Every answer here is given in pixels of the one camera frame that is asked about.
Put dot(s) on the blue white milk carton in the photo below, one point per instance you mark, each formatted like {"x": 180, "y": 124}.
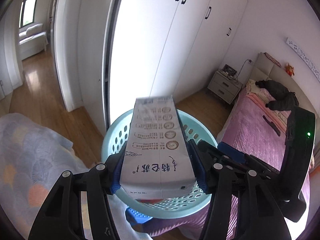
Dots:
{"x": 156, "y": 163}

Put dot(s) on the white bedside table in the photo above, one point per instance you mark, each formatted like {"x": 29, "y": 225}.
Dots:
{"x": 224, "y": 87}

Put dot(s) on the white wardrobe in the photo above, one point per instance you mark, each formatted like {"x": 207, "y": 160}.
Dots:
{"x": 167, "y": 47}

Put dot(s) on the beige headboard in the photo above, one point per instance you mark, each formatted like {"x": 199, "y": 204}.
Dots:
{"x": 265, "y": 69}

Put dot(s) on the dark framed window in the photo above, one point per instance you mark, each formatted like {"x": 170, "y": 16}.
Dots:
{"x": 27, "y": 13}

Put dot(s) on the pink bed cover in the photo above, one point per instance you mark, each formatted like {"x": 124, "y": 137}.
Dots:
{"x": 247, "y": 131}

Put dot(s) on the patterned grey table cloth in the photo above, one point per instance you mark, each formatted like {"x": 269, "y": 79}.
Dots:
{"x": 44, "y": 186}

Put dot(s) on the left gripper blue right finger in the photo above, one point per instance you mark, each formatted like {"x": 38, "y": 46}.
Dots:
{"x": 198, "y": 168}

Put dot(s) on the pink chips can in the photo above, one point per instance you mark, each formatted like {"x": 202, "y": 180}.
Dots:
{"x": 149, "y": 201}

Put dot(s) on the red plush toy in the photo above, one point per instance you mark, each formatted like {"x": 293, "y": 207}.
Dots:
{"x": 289, "y": 69}

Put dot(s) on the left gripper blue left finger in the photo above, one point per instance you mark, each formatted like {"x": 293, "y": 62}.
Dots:
{"x": 116, "y": 173}

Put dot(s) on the black clothing on bed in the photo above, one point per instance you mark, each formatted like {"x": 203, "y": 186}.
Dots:
{"x": 284, "y": 100}

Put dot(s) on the white bed far room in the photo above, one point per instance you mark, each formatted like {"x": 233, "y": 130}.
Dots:
{"x": 32, "y": 41}

